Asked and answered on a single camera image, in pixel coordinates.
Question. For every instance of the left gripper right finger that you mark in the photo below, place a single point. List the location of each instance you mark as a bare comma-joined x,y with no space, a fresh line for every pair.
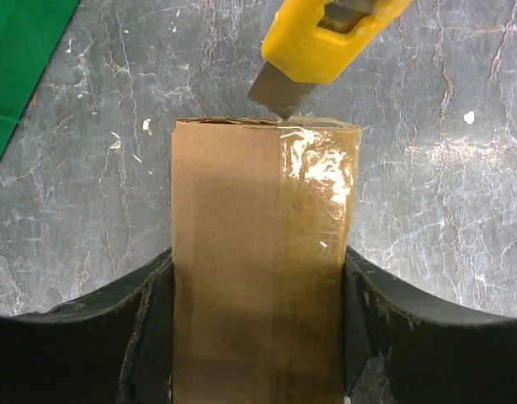
404,345

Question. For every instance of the brown cardboard express box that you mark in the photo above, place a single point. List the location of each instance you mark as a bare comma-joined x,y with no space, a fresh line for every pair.
261,211

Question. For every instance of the yellow utility knife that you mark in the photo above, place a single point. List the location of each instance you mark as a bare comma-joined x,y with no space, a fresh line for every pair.
310,43

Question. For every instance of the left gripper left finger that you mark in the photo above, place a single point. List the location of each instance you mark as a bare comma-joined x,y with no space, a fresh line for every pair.
113,345

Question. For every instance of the green plastic tray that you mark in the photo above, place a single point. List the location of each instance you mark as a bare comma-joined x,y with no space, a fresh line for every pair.
29,33

